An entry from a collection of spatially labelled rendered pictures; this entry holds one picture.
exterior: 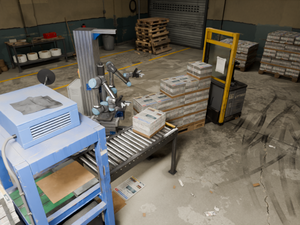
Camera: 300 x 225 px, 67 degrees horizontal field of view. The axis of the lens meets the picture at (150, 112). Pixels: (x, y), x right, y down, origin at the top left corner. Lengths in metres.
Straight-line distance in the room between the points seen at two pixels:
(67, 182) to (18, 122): 1.02
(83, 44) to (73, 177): 1.77
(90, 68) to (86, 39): 0.39
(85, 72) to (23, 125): 1.89
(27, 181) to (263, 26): 9.32
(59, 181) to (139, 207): 1.17
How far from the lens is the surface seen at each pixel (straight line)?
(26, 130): 1.76
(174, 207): 3.27
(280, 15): 9.80
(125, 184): 3.51
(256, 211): 3.50
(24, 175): 1.71
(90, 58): 3.37
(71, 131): 1.90
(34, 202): 1.88
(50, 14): 9.88
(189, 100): 4.28
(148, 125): 2.89
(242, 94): 5.09
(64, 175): 2.64
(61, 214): 2.35
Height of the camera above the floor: 2.55
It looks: 29 degrees down
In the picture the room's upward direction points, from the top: straight up
